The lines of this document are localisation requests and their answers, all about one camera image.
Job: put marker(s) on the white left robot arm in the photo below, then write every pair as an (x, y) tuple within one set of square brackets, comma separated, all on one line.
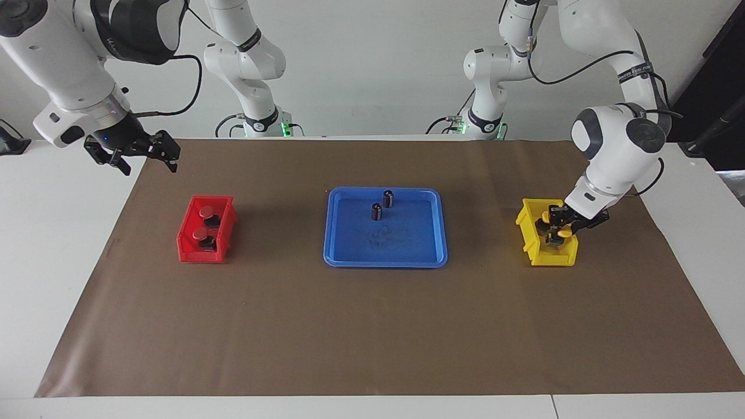
[(617, 139)]

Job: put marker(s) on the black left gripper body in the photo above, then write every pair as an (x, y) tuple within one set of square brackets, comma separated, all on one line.
[(585, 220)]

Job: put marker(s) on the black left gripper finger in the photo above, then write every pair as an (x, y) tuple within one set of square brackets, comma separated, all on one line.
[(554, 228), (573, 230)]

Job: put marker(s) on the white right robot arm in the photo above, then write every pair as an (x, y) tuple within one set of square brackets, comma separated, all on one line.
[(64, 64)]

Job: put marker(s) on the red plastic bin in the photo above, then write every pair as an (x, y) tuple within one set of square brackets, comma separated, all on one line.
[(186, 247)]

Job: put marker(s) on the yellow push button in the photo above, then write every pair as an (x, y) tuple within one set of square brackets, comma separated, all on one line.
[(563, 233), (545, 217)]

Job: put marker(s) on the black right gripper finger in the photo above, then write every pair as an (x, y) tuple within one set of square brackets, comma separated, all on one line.
[(169, 150), (107, 154)]

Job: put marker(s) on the red push button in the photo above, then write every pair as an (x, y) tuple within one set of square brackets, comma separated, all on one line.
[(206, 212), (201, 234)]

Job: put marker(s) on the black cylindrical capacitor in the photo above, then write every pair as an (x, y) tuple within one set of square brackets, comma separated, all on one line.
[(377, 212), (388, 199)]

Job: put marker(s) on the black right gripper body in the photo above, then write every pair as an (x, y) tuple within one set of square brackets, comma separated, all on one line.
[(125, 137)]

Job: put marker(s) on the yellow plastic bin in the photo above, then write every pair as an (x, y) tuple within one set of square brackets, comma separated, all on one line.
[(532, 233)]

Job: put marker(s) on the blue plastic tray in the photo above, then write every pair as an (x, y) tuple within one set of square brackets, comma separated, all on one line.
[(384, 241)]

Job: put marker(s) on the brown paper table mat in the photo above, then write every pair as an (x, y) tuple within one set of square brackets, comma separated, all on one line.
[(372, 326)]

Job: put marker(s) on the black stand leg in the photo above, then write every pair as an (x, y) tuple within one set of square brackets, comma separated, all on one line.
[(713, 131)]

